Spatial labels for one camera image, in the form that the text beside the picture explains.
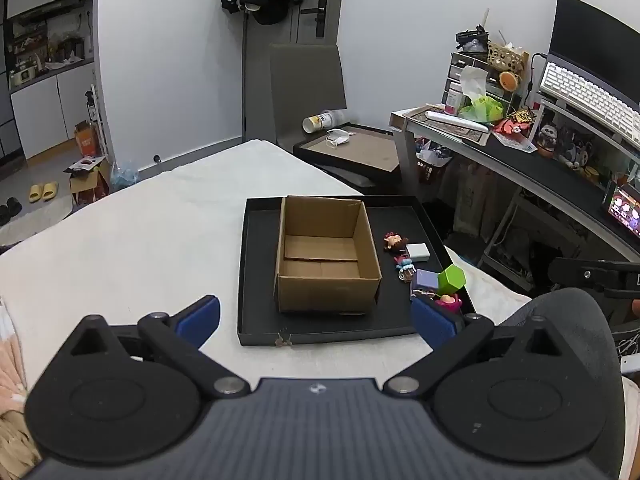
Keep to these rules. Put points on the brown-haired doll figure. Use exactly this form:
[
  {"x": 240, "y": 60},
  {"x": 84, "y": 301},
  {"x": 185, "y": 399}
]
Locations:
[{"x": 395, "y": 242}]

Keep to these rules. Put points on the black curved desk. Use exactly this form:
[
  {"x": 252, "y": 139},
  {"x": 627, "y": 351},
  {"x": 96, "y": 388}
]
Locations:
[{"x": 520, "y": 160}]

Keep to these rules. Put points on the orange paper bag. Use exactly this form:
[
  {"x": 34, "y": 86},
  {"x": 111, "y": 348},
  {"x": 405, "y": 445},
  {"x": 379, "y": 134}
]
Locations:
[{"x": 86, "y": 137}]

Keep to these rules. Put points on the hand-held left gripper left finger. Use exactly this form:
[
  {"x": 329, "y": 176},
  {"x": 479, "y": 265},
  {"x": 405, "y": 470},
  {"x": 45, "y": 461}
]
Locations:
[{"x": 200, "y": 317}]

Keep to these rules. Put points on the black office chair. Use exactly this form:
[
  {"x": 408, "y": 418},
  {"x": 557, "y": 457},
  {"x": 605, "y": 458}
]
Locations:
[{"x": 565, "y": 310}]

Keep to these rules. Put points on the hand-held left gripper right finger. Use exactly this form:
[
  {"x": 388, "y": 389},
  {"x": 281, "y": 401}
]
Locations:
[{"x": 434, "y": 322}]

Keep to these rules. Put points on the white plug charger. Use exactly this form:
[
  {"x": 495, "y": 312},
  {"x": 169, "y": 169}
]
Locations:
[{"x": 418, "y": 252}]

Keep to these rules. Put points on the green plastic bag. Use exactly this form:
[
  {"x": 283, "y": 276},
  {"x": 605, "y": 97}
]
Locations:
[{"x": 482, "y": 109}]

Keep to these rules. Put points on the open floor cardboard box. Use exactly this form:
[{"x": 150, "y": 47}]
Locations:
[{"x": 90, "y": 180}]

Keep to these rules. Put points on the green hexagonal box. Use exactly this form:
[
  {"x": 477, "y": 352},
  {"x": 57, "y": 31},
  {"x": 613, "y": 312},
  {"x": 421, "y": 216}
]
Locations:
[{"x": 451, "y": 279}]

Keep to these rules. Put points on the black shallow tray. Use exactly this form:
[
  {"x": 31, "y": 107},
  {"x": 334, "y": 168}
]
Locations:
[{"x": 260, "y": 270}]

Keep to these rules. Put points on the black slippers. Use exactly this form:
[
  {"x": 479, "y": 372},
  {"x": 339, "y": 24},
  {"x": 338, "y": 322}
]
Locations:
[{"x": 11, "y": 209}]

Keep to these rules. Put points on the black monitor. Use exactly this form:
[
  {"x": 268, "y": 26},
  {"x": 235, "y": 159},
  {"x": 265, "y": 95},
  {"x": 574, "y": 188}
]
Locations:
[{"x": 590, "y": 35}]

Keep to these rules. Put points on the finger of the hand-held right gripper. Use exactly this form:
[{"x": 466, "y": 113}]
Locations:
[{"x": 585, "y": 272}]

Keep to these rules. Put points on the pink white bottle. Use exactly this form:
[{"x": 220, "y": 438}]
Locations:
[{"x": 454, "y": 101}]

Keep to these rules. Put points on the yellow slippers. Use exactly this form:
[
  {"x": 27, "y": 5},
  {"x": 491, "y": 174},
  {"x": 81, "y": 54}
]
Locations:
[{"x": 42, "y": 191}]

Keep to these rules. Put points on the black door lock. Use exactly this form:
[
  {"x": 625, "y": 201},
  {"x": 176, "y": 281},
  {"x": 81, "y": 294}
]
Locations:
[{"x": 320, "y": 12}]

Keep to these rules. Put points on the orange round plush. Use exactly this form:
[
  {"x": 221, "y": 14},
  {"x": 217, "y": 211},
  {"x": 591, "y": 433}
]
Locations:
[{"x": 509, "y": 80}]

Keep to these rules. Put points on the yellow paper cup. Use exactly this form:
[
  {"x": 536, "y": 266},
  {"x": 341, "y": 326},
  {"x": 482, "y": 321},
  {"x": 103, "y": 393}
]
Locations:
[{"x": 320, "y": 121}]

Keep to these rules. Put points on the white kitchen cabinets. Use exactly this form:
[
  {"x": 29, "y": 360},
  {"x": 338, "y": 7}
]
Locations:
[{"x": 40, "y": 110}]

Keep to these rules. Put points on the white keyboard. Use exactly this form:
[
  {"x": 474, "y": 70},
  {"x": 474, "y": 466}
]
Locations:
[{"x": 585, "y": 92}]

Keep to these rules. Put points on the purple square box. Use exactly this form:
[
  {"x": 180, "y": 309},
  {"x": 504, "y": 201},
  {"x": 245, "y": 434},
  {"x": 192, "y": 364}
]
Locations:
[{"x": 424, "y": 280}]

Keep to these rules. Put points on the yellow patterned basket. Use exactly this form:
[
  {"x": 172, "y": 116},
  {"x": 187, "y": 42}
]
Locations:
[{"x": 507, "y": 57}]

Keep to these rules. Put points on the brown cardboard box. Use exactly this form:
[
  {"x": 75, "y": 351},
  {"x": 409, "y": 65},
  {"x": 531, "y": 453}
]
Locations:
[{"x": 320, "y": 292}]

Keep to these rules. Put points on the red snack packet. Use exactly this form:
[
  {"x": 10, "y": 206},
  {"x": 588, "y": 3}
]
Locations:
[{"x": 515, "y": 122}]

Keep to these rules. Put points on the white face mask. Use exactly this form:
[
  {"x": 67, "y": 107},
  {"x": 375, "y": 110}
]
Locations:
[{"x": 339, "y": 137}]

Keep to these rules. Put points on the grey drawer organizer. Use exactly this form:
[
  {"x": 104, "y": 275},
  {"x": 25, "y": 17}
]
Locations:
[{"x": 455, "y": 67}]

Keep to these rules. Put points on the pink toy figure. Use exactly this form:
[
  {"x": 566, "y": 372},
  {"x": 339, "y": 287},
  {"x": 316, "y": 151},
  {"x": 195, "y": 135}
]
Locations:
[{"x": 447, "y": 301}]

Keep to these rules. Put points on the lit tablet screen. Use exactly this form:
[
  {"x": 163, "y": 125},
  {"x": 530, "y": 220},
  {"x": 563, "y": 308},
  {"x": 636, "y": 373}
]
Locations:
[{"x": 625, "y": 210}]

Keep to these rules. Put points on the panda figure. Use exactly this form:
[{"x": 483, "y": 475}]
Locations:
[{"x": 546, "y": 140}]

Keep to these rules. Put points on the pink fluffy blanket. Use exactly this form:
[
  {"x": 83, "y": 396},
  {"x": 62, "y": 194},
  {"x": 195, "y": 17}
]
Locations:
[{"x": 12, "y": 385}]

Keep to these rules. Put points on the grey leaning board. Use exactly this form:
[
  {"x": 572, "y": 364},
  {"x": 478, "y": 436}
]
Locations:
[{"x": 305, "y": 90}]

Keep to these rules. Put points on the white rolled mat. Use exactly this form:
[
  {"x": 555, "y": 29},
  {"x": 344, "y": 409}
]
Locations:
[{"x": 457, "y": 120}]

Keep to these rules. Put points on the white tissue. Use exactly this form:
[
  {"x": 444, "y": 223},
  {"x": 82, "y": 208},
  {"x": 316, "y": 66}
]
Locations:
[{"x": 472, "y": 80}]

